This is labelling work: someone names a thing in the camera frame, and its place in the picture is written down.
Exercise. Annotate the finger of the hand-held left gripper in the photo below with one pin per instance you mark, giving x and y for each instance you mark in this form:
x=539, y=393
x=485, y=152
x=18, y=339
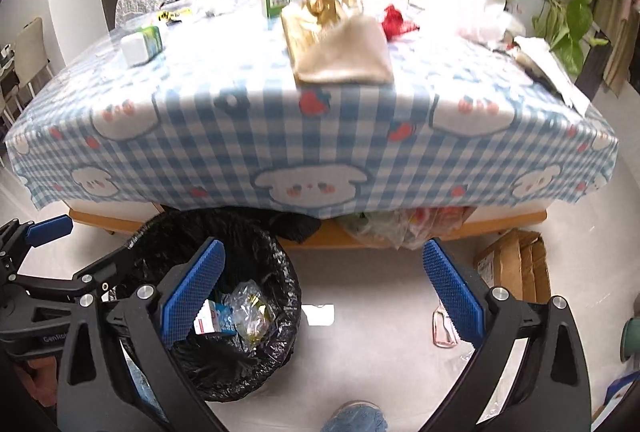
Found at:
x=75, y=286
x=47, y=231

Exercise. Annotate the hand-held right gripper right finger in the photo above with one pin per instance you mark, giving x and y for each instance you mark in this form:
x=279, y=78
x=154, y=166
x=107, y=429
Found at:
x=452, y=297

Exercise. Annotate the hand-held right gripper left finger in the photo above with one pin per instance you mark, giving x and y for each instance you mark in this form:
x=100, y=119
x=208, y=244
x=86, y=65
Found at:
x=192, y=292

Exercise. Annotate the trash bin with black liner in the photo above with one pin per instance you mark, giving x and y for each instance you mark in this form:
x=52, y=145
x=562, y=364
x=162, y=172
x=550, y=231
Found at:
x=235, y=362

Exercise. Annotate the small green white carton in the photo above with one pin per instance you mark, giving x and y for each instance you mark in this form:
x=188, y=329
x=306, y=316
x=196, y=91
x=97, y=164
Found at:
x=142, y=45

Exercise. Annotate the yellow snack packet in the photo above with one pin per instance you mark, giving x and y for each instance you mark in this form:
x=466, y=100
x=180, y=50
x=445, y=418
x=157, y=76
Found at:
x=175, y=15

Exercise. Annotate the foil wrapper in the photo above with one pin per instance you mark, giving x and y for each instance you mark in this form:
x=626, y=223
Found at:
x=209, y=13

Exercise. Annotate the gold foil bag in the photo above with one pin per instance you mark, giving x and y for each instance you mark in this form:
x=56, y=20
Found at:
x=340, y=46

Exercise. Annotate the red crinkled wrapper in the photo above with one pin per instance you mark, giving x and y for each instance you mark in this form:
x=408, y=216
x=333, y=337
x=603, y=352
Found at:
x=397, y=24

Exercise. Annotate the white green box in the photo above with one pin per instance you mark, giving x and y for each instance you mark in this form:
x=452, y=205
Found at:
x=277, y=1

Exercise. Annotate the person's left hand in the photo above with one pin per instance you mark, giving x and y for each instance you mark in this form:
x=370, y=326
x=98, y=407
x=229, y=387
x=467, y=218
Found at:
x=40, y=379

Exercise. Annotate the clear pink-edged wrapper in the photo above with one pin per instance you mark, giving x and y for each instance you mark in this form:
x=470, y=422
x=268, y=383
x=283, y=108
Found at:
x=442, y=327

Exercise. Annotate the white red small carton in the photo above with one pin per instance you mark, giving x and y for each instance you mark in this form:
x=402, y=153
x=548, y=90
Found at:
x=212, y=319

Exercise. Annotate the wooden table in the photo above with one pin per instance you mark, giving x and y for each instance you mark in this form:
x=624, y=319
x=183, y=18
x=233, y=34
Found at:
x=100, y=219

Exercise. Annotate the clear plastic wrapper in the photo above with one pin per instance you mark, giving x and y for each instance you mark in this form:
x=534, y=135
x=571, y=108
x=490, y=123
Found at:
x=247, y=312

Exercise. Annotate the brown cardboard box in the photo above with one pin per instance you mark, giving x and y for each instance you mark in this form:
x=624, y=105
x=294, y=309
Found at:
x=510, y=267

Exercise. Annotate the clear bag of packets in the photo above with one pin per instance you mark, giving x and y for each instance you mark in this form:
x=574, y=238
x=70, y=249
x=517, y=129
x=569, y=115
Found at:
x=400, y=227

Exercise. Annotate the blue checked printed tablecloth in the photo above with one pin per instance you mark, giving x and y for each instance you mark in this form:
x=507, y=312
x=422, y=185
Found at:
x=225, y=136

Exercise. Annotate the beige chair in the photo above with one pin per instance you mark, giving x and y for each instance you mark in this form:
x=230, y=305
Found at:
x=32, y=51

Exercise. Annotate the teal round object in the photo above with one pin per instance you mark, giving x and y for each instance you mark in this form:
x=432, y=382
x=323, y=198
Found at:
x=631, y=337

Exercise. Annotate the silver white foil pouch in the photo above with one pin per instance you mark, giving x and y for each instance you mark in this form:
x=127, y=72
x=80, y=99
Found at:
x=555, y=71

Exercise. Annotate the white plastic bag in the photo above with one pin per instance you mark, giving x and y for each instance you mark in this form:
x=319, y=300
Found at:
x=487, y=19

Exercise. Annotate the white plant pot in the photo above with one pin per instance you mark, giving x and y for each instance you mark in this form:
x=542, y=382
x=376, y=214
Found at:
x=525, y=4

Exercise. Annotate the dark cabinet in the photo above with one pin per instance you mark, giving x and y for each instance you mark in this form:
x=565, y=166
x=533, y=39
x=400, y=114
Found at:
x=595, y=11

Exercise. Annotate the hanging clothes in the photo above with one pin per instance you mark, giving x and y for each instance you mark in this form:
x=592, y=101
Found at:
x=625, y=11

